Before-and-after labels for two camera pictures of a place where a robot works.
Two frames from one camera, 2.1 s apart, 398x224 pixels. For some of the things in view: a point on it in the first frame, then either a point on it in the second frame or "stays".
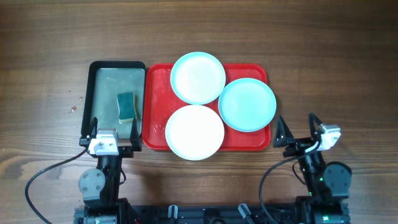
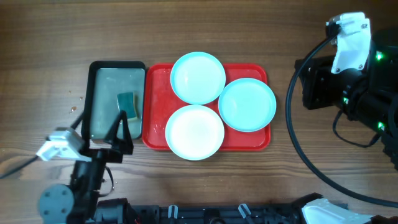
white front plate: (194, 132) stays
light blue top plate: (198, 78) stays
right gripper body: (298, 146) to (323, 91)
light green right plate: (247, 104) stays
